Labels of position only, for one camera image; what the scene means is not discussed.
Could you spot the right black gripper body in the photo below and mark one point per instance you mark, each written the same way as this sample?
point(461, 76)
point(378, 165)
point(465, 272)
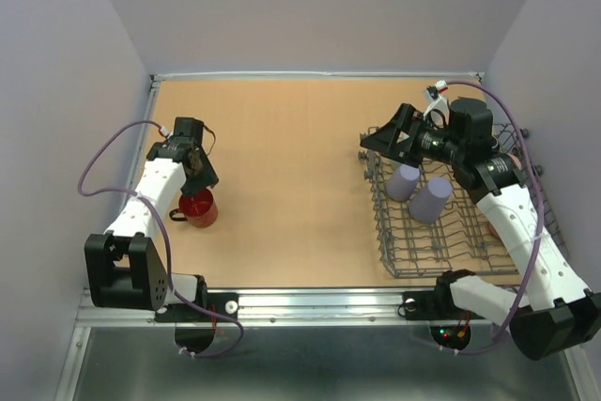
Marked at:
point(437, 145)

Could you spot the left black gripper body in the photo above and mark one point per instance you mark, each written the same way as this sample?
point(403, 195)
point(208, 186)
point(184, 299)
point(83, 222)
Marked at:
point(203, 152)

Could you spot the red mug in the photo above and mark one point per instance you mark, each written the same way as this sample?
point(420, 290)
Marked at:
point(198, 209)

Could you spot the purple cup small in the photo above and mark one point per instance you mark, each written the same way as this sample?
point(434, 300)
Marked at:
point(402, 183)

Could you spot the pink cup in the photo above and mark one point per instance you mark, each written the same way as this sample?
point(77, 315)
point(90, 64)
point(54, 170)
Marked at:
point(493, 231)
point(516, 160)

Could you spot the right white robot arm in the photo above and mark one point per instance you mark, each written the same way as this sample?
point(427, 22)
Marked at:
point(553, 309)

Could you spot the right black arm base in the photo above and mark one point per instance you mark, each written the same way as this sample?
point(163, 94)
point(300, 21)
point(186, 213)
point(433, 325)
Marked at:
point(422, 305)

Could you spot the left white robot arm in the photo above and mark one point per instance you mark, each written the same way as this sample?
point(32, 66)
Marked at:
point(123, 265)

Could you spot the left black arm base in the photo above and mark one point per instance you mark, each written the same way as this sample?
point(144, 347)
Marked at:
point(223, 303)

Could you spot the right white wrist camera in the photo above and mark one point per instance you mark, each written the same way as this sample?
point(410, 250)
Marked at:
point(436, 100)

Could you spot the grey wire dish rack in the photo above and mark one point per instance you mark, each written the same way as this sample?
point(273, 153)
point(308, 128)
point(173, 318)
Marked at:
point(459, 239)

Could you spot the aluminium front rail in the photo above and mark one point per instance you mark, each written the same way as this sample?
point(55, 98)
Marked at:
point(257, 308)

